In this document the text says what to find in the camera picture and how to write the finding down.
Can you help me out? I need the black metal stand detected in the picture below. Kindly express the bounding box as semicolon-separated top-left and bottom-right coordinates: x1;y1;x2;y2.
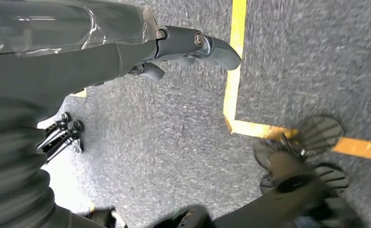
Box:
37;112;85;163

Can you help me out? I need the yellow floor tape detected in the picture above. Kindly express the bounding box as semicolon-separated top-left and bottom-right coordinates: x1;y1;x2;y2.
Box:
222;0;371;162

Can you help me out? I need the dark robot leg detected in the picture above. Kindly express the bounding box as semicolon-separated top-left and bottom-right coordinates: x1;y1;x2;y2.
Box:
154;114;366;228

